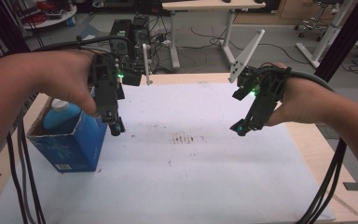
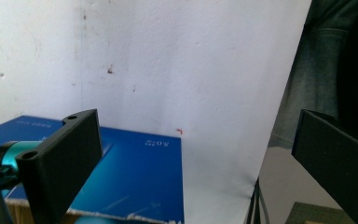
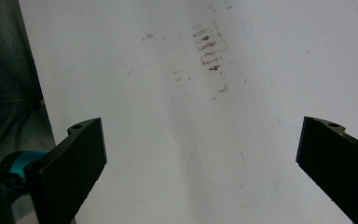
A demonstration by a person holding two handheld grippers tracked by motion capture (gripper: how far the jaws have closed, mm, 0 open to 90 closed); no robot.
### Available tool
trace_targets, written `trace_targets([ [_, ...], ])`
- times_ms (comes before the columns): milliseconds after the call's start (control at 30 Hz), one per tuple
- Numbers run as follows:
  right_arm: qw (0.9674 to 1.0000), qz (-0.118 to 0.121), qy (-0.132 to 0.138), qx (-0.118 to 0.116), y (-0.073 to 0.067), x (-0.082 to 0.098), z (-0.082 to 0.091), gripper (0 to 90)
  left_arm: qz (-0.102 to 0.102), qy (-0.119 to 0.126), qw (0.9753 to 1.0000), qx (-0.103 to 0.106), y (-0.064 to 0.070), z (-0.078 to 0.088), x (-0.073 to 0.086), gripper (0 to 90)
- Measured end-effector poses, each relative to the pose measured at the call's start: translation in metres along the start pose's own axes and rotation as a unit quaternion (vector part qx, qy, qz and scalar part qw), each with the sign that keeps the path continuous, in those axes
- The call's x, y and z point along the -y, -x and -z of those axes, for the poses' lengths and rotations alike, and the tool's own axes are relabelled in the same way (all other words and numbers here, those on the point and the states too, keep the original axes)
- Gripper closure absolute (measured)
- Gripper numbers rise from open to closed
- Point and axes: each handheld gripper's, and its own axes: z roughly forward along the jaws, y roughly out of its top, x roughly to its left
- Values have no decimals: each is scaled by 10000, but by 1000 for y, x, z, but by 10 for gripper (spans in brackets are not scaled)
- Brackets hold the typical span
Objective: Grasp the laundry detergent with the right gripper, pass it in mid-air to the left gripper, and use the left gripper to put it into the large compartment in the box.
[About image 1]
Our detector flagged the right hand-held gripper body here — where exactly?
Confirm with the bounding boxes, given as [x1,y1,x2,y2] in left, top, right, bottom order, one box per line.
[227,29,293,131]

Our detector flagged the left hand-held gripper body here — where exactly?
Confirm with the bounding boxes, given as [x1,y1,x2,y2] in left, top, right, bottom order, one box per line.
[88,43,153,122]

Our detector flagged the blue cardboard box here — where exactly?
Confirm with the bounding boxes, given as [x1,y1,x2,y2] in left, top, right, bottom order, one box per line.
[26,87,108,174]

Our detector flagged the blue bottle with white cap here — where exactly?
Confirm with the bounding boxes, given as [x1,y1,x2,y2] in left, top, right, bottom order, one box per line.
[42,98,84,135]

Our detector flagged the person's right hand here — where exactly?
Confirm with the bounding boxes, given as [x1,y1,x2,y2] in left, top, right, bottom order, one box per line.
[265,62,328,127]

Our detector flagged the person's left hand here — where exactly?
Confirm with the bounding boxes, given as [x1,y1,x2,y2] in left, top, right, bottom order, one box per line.
[38,49,100,117]

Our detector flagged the black computer tower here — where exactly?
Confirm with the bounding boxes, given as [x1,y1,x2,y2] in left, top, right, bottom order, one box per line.
[108,15,152,75]

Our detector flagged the white metal stand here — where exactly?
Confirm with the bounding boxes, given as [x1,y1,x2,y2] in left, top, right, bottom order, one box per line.
[295,0,356,70]

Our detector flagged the white table mat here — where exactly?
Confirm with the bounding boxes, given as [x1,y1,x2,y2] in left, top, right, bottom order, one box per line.
[0,81,337,224]

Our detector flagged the round white table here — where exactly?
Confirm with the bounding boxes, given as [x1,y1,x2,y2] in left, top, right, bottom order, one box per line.
[21,0,78,31]

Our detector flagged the office stool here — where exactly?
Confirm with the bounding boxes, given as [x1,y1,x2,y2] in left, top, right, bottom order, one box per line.
[294,0,340,42]

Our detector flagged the wooden desk with white legs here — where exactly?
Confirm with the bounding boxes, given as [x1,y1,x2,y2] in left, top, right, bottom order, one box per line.
[161,0,267,70]

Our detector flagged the black floor cable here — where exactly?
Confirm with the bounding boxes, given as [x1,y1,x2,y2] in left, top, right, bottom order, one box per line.
[180,25,310,67]

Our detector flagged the black metal frame post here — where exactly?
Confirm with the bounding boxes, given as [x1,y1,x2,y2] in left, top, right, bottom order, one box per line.
[314,0,358,84]

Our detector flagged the right gripper cable bundle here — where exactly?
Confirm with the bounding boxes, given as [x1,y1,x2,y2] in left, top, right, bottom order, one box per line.
[259,63,349,224]

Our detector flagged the gripper cable bundle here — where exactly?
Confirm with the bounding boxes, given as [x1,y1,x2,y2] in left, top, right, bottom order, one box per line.
[5,35,138,224]
[259,63,349,224]

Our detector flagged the red cable coil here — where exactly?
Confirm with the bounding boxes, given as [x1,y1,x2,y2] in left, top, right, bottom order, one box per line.
[22,0,59,26]

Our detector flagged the left gripper cable bundle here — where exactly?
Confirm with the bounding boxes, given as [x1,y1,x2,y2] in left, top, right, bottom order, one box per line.
[5,35,138,224]

